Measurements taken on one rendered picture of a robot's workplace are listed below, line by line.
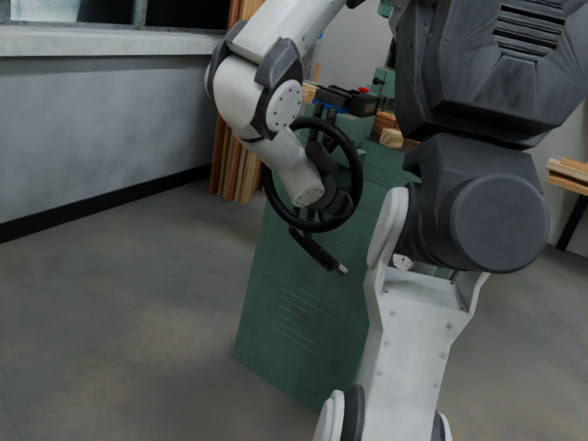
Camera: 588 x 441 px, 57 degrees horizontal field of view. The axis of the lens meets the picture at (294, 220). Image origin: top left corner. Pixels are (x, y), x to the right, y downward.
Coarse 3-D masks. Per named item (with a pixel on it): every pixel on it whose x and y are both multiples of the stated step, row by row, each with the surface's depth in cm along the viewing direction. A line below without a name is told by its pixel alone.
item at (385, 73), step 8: (376, 72) 148; (384, 72) 146; (392, 72) 145; (384, 80) 147; (392, 80) 146; (376, 88) 149; (384, 88) 147; (392, 88) 146; (384, 96) 152; (392, 96) 147
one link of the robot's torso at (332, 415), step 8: (336, 392) 85; (328, 400) 86; (336, 400) 83; (328, 408) 83; (336, 408) 82; (320, 416) 88; (328, 416) 82; (336, 416) 81; (320, 424) 86; (328, 424) 82; (336, 424) 80; (448, 424) 83; (320, 432) 85; (328, 432) 81; (336, 432) 80; (448, 432) 82; (312, 440) 91; (320, 440) 83; (328, 440) 81; (336, 440) 80; (448, 440) 81
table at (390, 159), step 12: (300, 108) 157; (372, 132) 150; (372, 144) 141; (408, 144) 146; (336, 156) 137; (360, 156) 140; (372, 156) 142; (384, 156) 140; (396, 156) 138; (384, 168) 140; (396, 168) 139; (420, 180) 136
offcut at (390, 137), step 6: (384, 132) 140; (390, 132) 138; (396, 132) 139; (384, 138) 140; (390, 138) 138; (396, 138) 139; (402, 138) 140; (384, 144) 140; (390, 144) 139; (396, 144) 140
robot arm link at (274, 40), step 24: (288, 0) 73; (312, 0) 74; (336, 0) 76; (240, 24) 75; (264, 24) 72; (288, 24) 73; (312, 24) 75; (216, 48) 75; (240, 48) 74; (264, 48) 72; (288, 48) 72; (264, 72) 72; (288, 72) 72; (288, 96) 74; (264, 120) 74; (288, 120) 77
